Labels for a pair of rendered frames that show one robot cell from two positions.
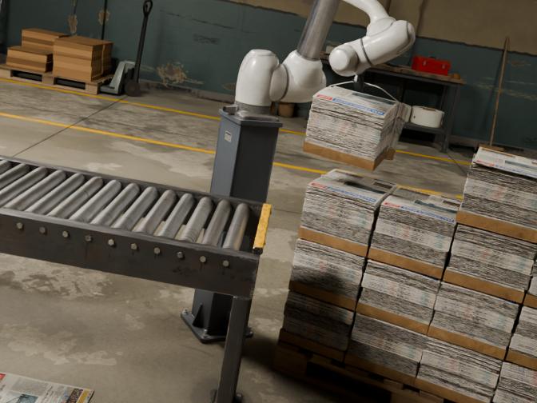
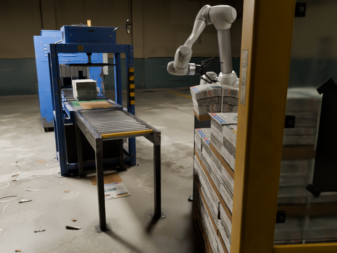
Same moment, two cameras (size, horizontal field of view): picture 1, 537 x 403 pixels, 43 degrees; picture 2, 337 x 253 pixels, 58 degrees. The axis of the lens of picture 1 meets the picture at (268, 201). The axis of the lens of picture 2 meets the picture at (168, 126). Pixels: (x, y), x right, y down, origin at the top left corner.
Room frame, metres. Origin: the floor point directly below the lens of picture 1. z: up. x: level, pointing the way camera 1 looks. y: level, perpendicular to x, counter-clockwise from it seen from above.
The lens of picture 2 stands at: (1.34, -2.30, 1.43)
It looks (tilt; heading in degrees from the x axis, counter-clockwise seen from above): 13 degrees down; 66
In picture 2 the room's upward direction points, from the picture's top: straight up
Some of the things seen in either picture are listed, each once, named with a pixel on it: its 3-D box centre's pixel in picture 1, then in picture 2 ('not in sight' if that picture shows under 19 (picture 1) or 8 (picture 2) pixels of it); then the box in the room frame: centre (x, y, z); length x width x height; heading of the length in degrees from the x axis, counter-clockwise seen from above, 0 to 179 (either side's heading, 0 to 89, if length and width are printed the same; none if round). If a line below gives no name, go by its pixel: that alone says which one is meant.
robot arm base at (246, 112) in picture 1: (248, 109); not in sight; (2.85, 0.15, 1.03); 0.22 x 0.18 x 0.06; 122
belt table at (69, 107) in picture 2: not in sight; (92, 107); (2.06, 1.68, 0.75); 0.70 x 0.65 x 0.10; 89
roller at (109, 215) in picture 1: (115, 209); (115, 125); (2.04, 0.47, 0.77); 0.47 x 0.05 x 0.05; 179
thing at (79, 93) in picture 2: not in sight; (84, 89); (2.06, 2.25, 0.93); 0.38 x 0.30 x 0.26; 89
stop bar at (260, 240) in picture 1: (263, 226); (127, 133); (2.03, 0.00, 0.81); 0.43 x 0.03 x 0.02; 179
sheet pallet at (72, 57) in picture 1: (61, 59); not in sight; (8.45, 2.83, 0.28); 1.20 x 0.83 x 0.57; 89
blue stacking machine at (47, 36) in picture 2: not in sight; (70, 74); (2.13, 4.40, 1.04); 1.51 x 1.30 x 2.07; 89
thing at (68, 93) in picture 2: not in sight; (79, 97); (2.07, 2.81, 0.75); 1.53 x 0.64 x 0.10; 89
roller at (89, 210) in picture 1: (95, 205); (113, 123); (2.04, 0.54, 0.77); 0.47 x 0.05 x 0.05; 179
